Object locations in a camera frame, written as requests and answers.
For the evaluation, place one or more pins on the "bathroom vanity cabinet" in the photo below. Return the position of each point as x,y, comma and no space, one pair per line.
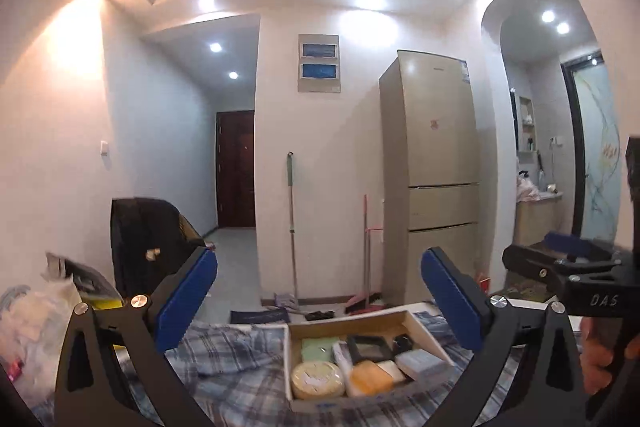
537,217

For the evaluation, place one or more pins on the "wall electrical panel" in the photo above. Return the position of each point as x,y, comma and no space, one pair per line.
319,63

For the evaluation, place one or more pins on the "pink broom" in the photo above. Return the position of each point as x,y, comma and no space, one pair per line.
366,232

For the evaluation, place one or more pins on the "round cream tin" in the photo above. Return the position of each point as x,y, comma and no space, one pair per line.
317,379

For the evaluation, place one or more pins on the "yellow packet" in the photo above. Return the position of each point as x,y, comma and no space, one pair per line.
107,303

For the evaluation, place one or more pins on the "grey small box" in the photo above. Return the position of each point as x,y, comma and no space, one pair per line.
417,363

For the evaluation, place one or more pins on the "dark blue floor mat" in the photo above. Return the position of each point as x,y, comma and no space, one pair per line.
260,316

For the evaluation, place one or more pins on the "white wall outlet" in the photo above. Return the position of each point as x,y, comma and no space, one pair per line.
555,141

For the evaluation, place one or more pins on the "black slipper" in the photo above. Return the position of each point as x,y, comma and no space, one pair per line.
320,314

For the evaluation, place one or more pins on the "person's right hand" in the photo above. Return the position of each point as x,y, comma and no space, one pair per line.
597,347

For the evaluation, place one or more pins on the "wall niche shelf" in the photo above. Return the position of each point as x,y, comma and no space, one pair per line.
526,124

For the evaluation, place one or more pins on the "black jacket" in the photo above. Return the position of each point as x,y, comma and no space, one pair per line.
145,237

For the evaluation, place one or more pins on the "frosted glass door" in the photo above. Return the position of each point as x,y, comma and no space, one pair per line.
595,147

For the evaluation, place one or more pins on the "blue plaid cloth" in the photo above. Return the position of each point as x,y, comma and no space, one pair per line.
240,357

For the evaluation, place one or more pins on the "dark wooden door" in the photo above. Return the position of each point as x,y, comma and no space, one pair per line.
235,167

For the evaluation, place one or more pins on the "beige refrigerator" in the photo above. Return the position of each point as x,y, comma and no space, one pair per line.
430,157

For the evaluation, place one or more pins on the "cardboard box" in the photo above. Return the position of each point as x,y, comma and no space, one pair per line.
320,331

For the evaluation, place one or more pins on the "green pouch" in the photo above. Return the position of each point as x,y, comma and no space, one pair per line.
315,349

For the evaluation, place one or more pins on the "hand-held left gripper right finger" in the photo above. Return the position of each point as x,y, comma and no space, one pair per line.
452,299

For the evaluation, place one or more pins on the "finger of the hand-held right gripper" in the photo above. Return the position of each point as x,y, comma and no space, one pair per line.
530,262
567,243

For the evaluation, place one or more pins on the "grey bag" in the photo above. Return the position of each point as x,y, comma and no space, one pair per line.
85,277

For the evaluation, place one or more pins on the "pink cloth bundle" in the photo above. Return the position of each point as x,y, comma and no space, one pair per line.
527,189

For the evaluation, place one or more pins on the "white plastic bag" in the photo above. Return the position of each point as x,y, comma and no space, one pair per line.
35,332

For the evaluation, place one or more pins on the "orange soap bar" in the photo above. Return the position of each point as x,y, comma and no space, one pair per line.
370,377

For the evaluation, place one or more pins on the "black square display frame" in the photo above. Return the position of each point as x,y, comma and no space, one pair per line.
370,349

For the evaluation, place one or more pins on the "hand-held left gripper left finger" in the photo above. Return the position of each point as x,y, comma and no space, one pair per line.
185,299

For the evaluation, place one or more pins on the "white square box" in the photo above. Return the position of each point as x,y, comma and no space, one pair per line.
395,369

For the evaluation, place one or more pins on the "white wall switch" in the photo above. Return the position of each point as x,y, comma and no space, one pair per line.
104,147

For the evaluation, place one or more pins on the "red paper bag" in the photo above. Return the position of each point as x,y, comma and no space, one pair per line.
485,283

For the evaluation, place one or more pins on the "patterned door mat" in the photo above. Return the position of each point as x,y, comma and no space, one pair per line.
525,294

